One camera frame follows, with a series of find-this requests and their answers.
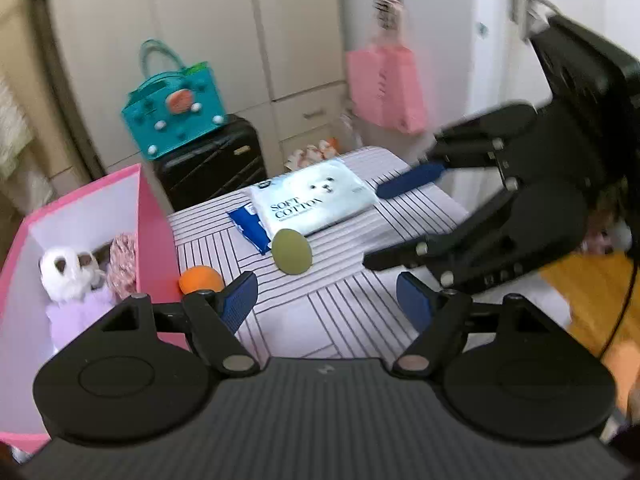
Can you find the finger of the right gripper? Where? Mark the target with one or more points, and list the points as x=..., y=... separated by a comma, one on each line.
x=450, y=254
x=472, y=143

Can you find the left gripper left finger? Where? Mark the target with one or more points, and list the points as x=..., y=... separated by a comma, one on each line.
x=213, y=320

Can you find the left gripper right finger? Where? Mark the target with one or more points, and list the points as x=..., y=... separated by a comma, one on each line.
x=437, y=317

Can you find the orange plush ball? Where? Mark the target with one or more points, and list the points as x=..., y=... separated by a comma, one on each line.
x=200, y=278

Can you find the green egg-shaped plush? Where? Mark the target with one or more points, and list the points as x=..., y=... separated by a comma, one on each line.
x=291, y=252

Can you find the pink floral cloth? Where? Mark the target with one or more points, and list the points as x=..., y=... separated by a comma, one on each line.
x=121, y=273

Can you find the blue wet wipes pack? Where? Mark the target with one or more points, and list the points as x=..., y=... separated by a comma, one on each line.
x=247, y=221

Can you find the purple plush toy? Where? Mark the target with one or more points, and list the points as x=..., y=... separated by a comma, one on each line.
x=69, y=319

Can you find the white brown plush ball toy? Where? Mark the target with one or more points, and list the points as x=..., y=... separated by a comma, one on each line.
x=67, y=274

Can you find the white soft cotton tissue pack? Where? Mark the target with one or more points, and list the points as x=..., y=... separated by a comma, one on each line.
x=311, y=199

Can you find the striped table cloth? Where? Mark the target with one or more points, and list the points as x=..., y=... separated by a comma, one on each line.
x=337, y=309

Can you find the pink hanging shopping bag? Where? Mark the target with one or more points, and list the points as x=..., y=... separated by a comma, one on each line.
x=383, y=80

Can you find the pink cardboard storage box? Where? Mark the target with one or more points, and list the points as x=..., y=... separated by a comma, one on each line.
x=120, y=203

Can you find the white door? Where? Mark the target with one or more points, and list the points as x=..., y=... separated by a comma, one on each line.
x=504, y=65

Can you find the black suitcase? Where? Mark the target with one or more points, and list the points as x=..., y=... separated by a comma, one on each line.
x=222, y=161

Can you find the teal felt handbag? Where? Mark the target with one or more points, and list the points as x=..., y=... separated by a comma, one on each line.
x=172, y=108

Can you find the cream fluffy cardigan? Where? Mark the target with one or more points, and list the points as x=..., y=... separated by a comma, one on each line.
x=23, y=181

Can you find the beige three-door wardrobe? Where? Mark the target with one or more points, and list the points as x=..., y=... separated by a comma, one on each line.
x=277, y=63

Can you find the silver door handle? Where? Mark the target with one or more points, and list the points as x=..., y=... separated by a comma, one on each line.
x=535, y=14

